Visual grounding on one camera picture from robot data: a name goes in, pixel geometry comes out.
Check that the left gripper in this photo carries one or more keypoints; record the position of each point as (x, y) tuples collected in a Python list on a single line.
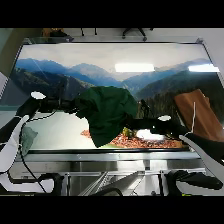
[(68, 105)]

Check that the dark green shirt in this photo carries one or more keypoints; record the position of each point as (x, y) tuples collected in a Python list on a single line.
[(106, 113)]

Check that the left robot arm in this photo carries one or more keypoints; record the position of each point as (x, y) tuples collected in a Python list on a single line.
[(10, 146)]

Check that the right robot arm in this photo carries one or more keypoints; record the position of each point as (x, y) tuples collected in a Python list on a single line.
[(203, 146)]

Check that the grey garment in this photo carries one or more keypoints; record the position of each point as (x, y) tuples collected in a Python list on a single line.
[(28, 139)]

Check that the black office chair base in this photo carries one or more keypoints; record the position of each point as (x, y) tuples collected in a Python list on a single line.
[(134, 31)]

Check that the brown garment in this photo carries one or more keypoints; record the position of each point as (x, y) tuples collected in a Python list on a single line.
[(196, 115)]

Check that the silver frame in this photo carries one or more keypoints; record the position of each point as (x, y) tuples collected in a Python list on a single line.
[(100, 165)]

